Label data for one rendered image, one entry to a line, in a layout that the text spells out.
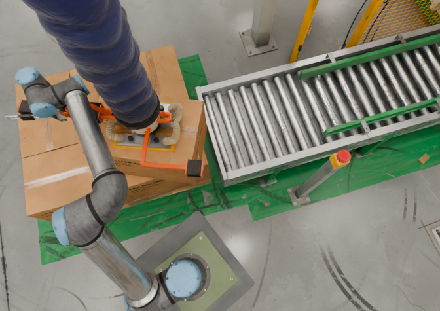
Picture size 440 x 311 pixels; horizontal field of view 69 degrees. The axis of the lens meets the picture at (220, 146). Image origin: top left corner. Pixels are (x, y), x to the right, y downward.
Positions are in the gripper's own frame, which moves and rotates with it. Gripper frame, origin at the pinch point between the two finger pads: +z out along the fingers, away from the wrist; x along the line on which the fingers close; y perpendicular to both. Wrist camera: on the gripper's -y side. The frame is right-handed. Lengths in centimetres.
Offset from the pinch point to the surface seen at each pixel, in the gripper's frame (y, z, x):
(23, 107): -19.9, -1.8, 0.6
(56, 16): 42, -84, -10
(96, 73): 41, -56, -9
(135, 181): 28, 54, -22
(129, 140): 34.5, 8.7, -9.8
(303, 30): 130, 23, 80
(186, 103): 61, 13, 16
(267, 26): 113, 81, 130
